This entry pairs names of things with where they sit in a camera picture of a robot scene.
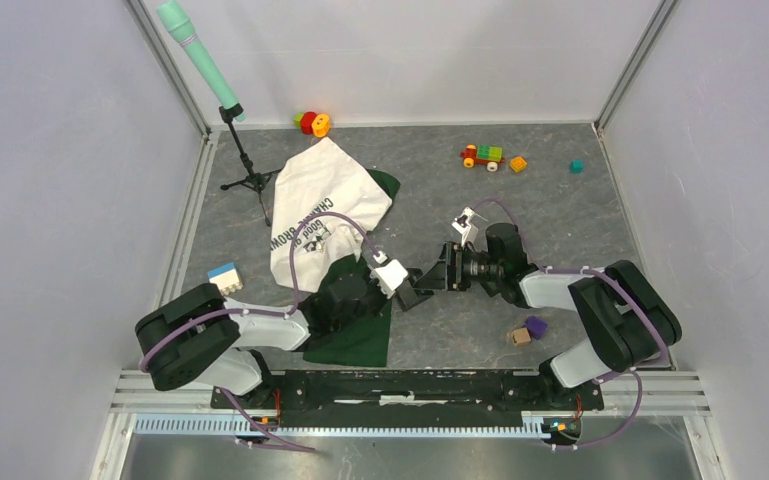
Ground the mint green microphone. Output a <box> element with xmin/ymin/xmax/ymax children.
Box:
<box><xmin>156</xmin><ymin>1</ymin><xmax>245</xmax><ymax>123</ymax></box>

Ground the white and green t-shirt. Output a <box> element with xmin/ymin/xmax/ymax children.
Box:
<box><xmin>270</xmin><ymin>138</ymin><xmax>400</xmax><ymax>367</ymax></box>

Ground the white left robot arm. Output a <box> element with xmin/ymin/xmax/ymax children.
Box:
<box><xmin>135</xmin><ymin>265</ymin><xmax>433</xmax><ymax>408</ymax></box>

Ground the black tripod stand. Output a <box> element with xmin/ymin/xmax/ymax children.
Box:
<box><xmin>218</xmin><ymin>103</ymin><xmax>281</xmax><ymax>227</ymax></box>

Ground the blue and white toy brick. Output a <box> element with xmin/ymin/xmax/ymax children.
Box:
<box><xmin>207</xmin><ymin>262</ymin><xmax>243</xmax><ymax>296</ymax></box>

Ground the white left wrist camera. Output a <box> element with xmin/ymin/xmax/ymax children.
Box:
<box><xmin>370</xmin><ymin>250</ymin><xmax>409</xmax><ymax>299</ymax></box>

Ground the wooden letter cube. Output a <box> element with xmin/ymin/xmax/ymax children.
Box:
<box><xmin>509</xmin><ymin>327</ymin><xmax>532</xmax><ymax>347</ymax></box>

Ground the colourful toy brick train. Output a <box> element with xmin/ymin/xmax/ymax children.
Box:
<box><xmin>460</xmin><ymin>144</ymin><xmax>505</xmax><ymax>172</ymax></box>

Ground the purple toy brick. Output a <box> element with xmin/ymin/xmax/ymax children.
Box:
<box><xmin>524</xmin><ymin>316</ymin><xmax>548</xmax><ymax>340</ymax></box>

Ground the orange toy brick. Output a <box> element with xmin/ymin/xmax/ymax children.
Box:
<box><xmin>509</xmin><ymin>156</ymin><xmax>528</xmax><ymax>174</ymax></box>

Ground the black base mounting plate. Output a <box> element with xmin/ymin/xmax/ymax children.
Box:
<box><xmin>236</xmin><ymin>369</ymin><xmax>605</xmax><ymax>428</ymax></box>

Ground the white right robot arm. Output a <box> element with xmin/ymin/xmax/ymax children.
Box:
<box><xmin>409</xmin><ymin>223</ymin><xmax>682</xmax><ymax>408</ymax></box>

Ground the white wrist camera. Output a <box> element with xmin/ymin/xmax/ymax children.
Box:
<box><xmin>451</xmin><ymin>206</ymin><xmax>488</xmax><ymax>247</ymax></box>
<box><xmin>370</xmin><ymin>250</ymin><xmax>409</xmax><ymax>299</ymax></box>

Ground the red orange stacking rings toy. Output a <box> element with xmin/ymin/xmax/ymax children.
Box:
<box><xmin>294</xmin><ymin>111</ymin><xmax>332</xmax><ymax>138</ymax></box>

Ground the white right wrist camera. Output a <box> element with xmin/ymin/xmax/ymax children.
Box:
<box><xmin>451</xmin><ymin>206</ymin><xmax>488</xmax><ymax>247</ymax></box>

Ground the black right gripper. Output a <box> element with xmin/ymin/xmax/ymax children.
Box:
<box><xmin>413</xmin><ymin>241</ymin><xmax>502</xmax><ymax>292</ymax></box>

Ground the teal small cube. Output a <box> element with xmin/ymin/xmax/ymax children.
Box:
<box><xmin>569</xmin><ymin>160</ymin><xmax>584</xmax><ymax>174</ymax></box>

